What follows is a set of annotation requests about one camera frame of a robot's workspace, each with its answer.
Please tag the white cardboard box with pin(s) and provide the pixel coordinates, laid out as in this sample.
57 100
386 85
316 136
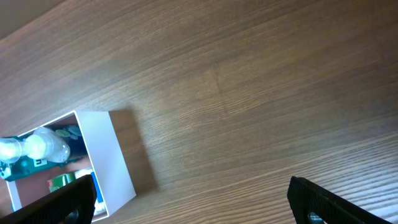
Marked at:
103 159

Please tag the clear spray bottle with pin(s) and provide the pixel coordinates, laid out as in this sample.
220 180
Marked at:
55 144

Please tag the teal liquid bottle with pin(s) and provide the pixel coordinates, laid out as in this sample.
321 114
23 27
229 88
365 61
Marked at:
15 166

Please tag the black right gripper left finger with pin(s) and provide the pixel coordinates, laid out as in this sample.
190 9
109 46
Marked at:
73 203

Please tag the green white packet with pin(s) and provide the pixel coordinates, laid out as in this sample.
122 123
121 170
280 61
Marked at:
60 181

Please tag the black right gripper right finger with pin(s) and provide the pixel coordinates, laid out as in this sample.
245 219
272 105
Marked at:
311 203

